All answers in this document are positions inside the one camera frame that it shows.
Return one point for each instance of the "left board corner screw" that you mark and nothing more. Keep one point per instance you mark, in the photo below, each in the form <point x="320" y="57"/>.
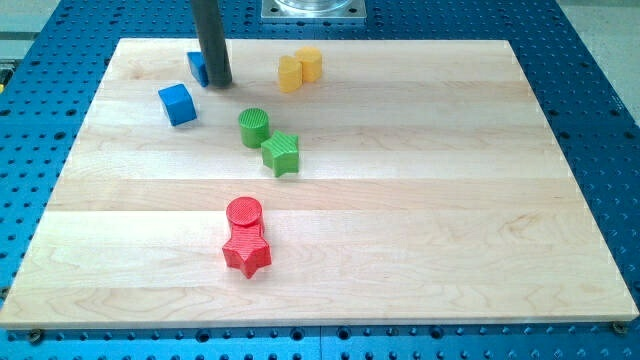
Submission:
<point x="35" y="336"/>

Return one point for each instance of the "right board corner screw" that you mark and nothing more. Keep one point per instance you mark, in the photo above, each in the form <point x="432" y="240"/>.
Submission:
<point x="619" y="328"/>

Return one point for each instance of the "red cylinder block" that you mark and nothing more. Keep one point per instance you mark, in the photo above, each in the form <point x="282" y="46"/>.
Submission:
<point x="244" y="212"/>

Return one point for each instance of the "light wooden board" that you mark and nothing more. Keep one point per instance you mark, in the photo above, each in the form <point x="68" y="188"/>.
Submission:
<point x="431" y="189"/>

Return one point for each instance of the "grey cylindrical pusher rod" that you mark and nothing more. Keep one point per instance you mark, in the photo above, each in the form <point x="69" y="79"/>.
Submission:
<point x="210" y="32"/>

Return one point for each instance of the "green star block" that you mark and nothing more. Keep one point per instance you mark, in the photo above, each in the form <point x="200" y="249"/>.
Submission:
<point x="280" y="153"/>

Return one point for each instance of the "board corner screw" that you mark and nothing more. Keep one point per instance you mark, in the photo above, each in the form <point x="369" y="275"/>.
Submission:
<point x="619" y="328"/>
<point x="35" y="336"/>

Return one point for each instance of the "yellow block rear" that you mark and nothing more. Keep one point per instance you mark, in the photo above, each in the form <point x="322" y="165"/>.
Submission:
<point x="312" y="63"/>

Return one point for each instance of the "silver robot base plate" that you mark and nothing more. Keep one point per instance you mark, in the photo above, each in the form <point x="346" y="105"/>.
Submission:
<point x="283" y="10"/>

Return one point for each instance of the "yellow block front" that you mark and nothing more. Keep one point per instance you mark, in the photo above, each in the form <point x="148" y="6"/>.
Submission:
<point x="289" y="74"/>

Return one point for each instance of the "green cylinder block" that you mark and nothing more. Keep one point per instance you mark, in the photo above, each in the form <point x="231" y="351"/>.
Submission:
<point x="254" y="127"/>

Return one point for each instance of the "yellow block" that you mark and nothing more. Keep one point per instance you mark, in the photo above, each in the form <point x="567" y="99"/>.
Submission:
<point x="289" y="74"/>
<point x="312" y="63"/>

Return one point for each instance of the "blue cube block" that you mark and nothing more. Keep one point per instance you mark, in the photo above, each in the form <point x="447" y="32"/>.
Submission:
<point x="178" y="104"/>

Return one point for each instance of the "red star block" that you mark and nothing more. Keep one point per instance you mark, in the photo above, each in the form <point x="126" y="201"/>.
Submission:
<point x="247" y="250"/>

